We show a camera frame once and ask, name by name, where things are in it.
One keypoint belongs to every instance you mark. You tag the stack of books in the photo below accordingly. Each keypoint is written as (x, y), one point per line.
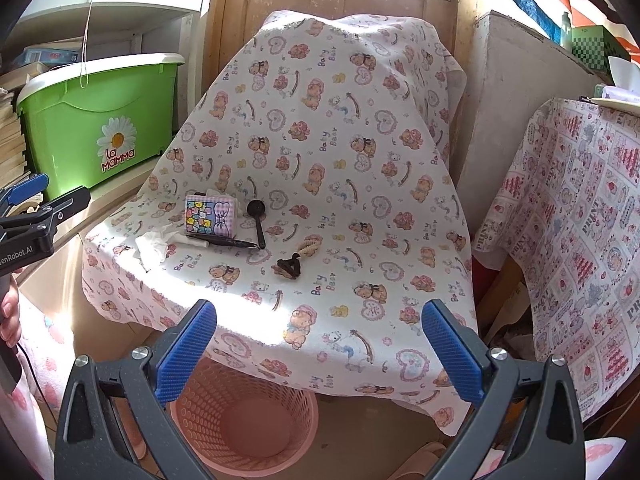
(13, 163)

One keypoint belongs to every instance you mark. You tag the white tissue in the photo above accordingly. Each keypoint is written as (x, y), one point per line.
(152, 246)

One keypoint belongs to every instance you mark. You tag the person's left hand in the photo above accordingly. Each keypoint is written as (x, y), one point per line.
(11, 329)

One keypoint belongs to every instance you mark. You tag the green checkered box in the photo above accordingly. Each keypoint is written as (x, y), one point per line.
(594, 45)

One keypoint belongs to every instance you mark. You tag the pink print tablecloth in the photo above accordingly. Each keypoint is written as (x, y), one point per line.
(568, 214)

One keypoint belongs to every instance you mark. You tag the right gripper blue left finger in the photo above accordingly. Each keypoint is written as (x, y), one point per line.
(180, 348)

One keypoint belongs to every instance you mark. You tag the green plastic storage box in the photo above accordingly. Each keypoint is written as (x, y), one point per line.
(86, 122)

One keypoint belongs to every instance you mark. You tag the black plastic spoon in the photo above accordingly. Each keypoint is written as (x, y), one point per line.
(256, 209)

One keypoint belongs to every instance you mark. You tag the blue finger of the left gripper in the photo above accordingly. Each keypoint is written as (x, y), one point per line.
(70, 203)
(18, 193)

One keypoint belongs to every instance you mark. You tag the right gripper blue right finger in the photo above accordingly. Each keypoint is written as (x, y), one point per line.
(458, 348)

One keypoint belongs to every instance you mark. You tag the dark snack wrapper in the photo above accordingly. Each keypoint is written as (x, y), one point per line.
(219, 240)

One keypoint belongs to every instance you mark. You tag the white cabinet side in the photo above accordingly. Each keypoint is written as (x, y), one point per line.
(512, 70)

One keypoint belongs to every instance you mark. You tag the colourful checkered small packet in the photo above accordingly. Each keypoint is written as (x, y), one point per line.
(210, 215)

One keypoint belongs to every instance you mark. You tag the pink plastic waste basket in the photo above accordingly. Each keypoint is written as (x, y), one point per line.
(244, 426)

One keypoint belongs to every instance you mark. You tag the white shelf unit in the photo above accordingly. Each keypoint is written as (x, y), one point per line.
(118, 27)

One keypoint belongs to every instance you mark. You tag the teddy bear print chair cover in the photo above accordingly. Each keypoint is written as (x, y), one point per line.
(341, 128)

